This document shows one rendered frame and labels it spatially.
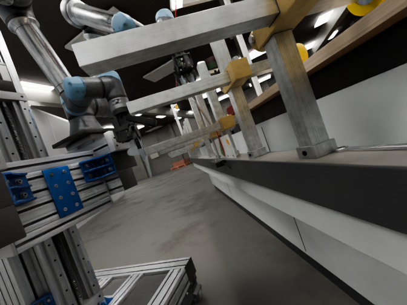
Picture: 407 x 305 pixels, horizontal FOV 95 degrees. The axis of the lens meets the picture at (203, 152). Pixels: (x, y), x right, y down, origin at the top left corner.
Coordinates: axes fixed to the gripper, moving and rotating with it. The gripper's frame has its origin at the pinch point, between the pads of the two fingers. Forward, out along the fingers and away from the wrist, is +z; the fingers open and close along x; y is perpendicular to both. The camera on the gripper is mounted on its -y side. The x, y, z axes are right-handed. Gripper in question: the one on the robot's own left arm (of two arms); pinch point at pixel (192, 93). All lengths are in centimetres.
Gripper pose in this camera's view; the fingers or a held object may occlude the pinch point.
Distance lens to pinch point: 85.5
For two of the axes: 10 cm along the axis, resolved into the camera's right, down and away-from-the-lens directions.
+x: 9.3, -3.5, 1.3
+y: 1.2, -0.5, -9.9
